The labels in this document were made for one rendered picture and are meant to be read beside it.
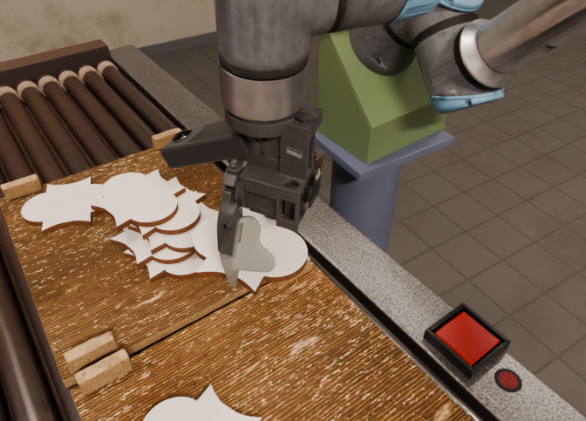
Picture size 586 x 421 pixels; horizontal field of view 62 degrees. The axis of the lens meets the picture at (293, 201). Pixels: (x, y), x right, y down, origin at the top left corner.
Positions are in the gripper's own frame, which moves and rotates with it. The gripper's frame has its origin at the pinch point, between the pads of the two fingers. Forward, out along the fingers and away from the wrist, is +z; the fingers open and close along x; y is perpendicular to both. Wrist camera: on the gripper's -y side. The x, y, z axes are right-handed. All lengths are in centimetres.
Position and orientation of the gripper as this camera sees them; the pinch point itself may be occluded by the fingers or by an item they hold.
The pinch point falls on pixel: (248, 245)
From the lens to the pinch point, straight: 58.3
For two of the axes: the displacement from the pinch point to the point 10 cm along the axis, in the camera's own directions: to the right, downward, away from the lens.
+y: 9.3, 2.7, -2.5
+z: -0.3, 7.3, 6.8
